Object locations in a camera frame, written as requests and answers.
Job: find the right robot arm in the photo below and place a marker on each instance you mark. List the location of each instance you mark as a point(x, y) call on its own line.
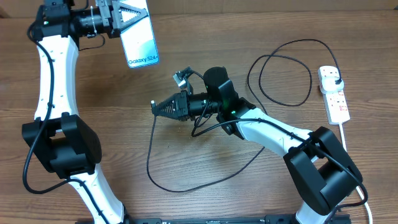
point(321, 169)

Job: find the white power strip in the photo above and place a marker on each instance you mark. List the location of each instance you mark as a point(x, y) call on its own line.
point(335, 103)

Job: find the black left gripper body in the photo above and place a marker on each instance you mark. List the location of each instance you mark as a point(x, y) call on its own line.
point(106, 11)

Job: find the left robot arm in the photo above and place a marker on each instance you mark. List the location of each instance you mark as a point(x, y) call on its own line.
point(63, 143)

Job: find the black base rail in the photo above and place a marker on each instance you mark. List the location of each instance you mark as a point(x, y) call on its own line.
point(268, 219)

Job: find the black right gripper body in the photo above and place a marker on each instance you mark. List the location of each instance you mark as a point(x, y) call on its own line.
point(185, 97)

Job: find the white charger plug adapter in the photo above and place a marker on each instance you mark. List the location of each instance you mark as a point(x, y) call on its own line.
point(331, 84)

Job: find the blue Galaxy smartphone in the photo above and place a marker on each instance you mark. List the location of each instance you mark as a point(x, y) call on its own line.
point(138, 41)

